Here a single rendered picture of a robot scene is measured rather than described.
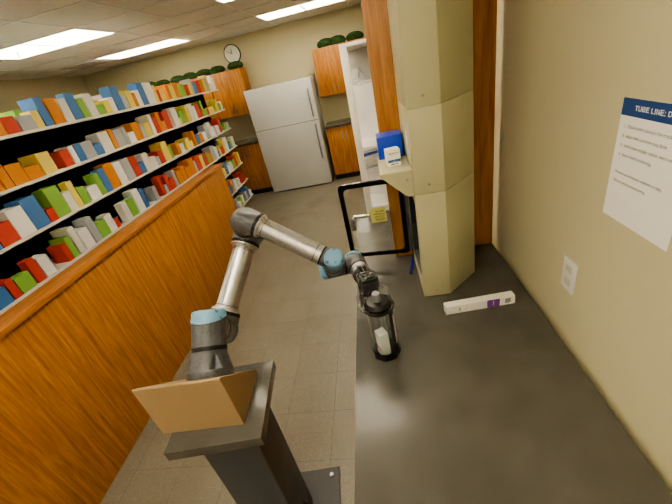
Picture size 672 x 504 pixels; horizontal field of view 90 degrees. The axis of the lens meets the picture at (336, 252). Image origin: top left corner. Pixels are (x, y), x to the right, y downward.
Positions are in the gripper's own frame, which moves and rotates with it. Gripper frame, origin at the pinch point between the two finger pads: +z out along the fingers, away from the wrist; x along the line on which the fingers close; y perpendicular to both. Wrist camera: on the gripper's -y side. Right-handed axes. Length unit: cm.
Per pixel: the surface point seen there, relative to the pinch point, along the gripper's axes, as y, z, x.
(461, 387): -20.0, 23.2, 17.0
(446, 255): -0.3, -20.7, 35.3
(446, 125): 50, -22, 38
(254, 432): -20, 16, -49
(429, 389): -20.0, 20.5, 7.5
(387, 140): 45, -44, 24
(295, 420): -114, -56, -54
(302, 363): -114, -102, -44
